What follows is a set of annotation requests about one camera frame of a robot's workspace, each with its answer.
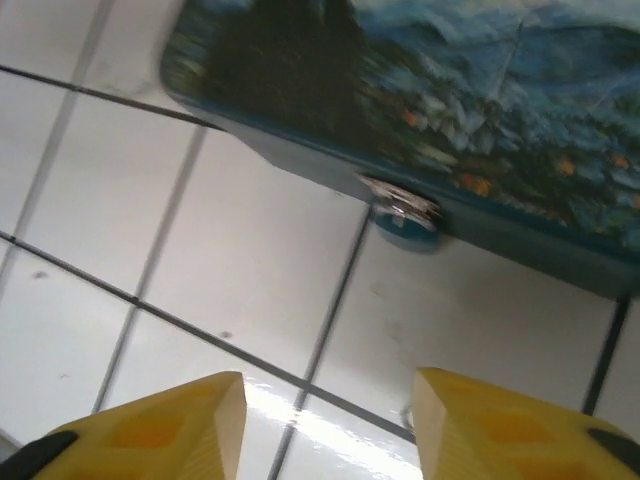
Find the silver box lock cylinder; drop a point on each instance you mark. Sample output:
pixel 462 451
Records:
pixel 400 200

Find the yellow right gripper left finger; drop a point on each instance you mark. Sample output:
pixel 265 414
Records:
pixel 165 435

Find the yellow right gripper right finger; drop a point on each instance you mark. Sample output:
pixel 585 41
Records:
pixel 500 435

